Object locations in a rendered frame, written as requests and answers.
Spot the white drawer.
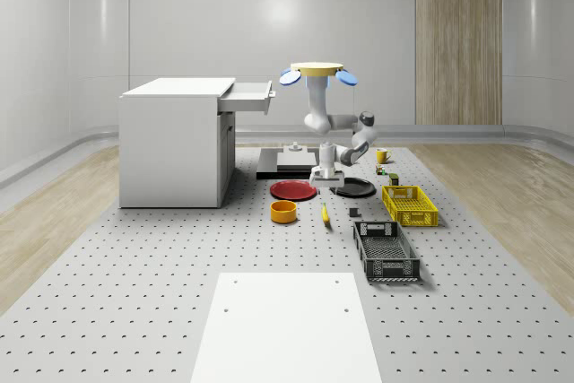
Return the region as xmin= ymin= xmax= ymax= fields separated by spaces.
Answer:
xmin=216 ymin=80 xmax=277 ymax=117

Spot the red plate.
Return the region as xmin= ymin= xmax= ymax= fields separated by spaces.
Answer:
xmin=269 ymin=179 xmax=319 ymax=202

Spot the black stove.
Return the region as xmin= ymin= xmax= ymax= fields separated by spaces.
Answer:
xmin=256 ymin=142 xmax=322 ymax=181

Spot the white board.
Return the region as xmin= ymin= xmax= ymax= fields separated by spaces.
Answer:
xmin=190 ymin=272 xmax=384 ymax=383

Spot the yellow basket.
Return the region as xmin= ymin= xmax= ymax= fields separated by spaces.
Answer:
xmin=381 ymin=185 xmax=439 ymax=228

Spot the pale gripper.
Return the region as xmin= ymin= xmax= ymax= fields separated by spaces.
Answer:
xmin=309 ymin=166 xmax=346 ymax=196

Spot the yellow bowl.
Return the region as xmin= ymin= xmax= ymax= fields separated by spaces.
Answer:
xmin=269 ymin=200 xmax=299 ymax=225

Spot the black plate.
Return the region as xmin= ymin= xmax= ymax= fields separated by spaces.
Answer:
xmin=329 ymin=177 xmax=378 ymax=199

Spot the white cabinet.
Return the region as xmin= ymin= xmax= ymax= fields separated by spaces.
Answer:
xmin=118 ymin=77 xmax=238 ymax=210

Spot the dark grey basket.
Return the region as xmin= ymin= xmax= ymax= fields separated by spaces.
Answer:
xmin=352 ymin=220 xmax=422 ymax=284

